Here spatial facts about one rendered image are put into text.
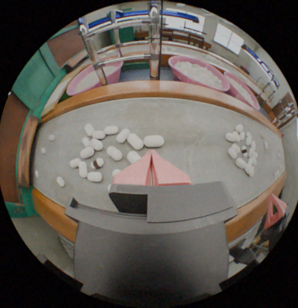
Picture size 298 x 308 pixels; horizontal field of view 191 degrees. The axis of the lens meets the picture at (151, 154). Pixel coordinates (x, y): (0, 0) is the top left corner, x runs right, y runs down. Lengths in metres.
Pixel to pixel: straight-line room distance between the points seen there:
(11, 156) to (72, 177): 0.40
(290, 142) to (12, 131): 5.34
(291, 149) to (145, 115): 4.77
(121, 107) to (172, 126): 0.13
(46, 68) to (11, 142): 0.41
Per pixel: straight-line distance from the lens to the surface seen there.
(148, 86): 0.27
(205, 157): 0.23
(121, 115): 0.25
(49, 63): 0.73
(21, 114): 0.59
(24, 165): 0.51
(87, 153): 0.23
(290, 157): 4.75
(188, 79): 0.36
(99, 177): 0.21
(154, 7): 0.26
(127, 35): 2.84
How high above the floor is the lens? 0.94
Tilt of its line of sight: 77 degrees down
